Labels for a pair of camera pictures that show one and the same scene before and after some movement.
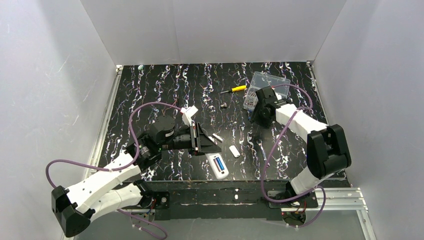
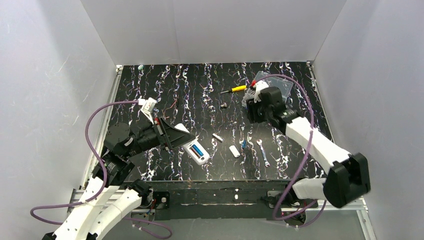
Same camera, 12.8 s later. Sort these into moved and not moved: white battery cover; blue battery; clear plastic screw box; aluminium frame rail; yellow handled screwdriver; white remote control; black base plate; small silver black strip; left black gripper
Moved: white remote control; left black gripper; blue battery
Not moved: aluminium frame rail; black base plate; clear plastic screw box; white battery cover; small silver black strip; yellow handled screwdriver
